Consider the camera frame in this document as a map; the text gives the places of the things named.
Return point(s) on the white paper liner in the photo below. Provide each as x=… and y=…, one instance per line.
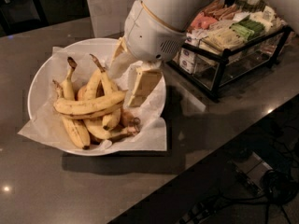
x=146, y=131

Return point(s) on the grey box on floor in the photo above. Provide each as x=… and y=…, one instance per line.
x=250, y=173

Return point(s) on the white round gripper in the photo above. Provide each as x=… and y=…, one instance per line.
x=149, y=36

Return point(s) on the dark appliance with blue light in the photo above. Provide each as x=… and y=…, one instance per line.
x=17, y=16

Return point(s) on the short upright yellow banana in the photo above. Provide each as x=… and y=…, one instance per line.
x=111, y=120

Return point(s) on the long curved yellow banana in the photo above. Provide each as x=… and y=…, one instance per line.
x=94, y=126

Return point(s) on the black wire condiment rack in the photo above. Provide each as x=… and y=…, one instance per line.
x=223, y=56

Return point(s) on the white bowl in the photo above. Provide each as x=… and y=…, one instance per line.
x=78, y=45

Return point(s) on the green packets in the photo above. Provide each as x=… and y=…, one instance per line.
x=248, y=29

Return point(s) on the pink sweetener packets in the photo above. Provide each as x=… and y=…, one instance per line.
x=201, y=21

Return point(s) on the white paper bag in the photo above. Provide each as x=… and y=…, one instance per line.
x=108, y=16

